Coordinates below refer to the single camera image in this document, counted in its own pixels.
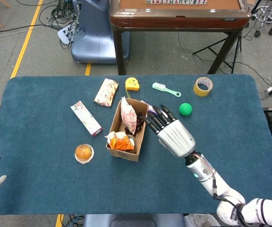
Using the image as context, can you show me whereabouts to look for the floral tissue pack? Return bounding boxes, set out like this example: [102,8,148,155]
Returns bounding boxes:
[93,78,119,108]

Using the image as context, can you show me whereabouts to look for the yellow tape roll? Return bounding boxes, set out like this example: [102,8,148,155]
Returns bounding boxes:
[193,77,214,97]

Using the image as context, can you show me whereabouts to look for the tangled black cables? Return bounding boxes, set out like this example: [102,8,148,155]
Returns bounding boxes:
[39,0,81,49]

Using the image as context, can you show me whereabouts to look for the brown mahjong table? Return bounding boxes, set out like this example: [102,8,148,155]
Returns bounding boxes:
[109,0,252,76]

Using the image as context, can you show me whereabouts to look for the orange snack packet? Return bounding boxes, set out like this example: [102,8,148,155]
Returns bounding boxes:
[104,131,136,151]

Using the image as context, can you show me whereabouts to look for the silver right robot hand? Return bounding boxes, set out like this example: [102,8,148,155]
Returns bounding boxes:
[140,104,196,158]

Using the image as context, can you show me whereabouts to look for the face-up mahjong tile row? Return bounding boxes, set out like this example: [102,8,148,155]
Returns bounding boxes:
[145,0,207,5]

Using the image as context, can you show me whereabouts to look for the yellow tape measure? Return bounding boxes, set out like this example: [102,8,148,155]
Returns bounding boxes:
[125,77,140,99]

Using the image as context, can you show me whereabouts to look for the blue table cloth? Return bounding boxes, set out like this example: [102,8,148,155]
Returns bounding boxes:
[0,74,272,215]

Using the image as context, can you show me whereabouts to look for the orange jelly cup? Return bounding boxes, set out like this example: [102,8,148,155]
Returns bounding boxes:
[74,143,95,165]

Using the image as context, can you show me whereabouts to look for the pink and white snack bag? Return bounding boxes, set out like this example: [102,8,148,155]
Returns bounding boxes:
[120,96,138,135]

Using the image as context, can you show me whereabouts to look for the long floral paper box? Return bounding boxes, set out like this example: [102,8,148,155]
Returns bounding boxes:
[70,100,104,137]

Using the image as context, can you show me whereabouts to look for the green ball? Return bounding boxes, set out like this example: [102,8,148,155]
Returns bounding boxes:
[178,103,193,117]

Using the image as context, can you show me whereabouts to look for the black stool with wheels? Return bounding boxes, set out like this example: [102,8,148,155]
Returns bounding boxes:
[251,0,272,38]

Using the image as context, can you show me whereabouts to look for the crumpled clear plastic bag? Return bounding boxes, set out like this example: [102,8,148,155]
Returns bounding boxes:
[187,213,213,227]

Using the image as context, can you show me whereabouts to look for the cardboard box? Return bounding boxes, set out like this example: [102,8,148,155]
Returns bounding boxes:
[106,97,150,162]

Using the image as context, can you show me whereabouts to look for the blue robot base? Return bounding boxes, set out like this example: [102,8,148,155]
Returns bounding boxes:
[71,0,131,64]

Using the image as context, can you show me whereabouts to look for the grey robot torso base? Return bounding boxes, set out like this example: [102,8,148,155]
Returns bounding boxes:
[83,214,186,227]

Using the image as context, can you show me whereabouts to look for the light green brush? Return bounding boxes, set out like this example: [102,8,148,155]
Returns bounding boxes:
[152,82,182,97]

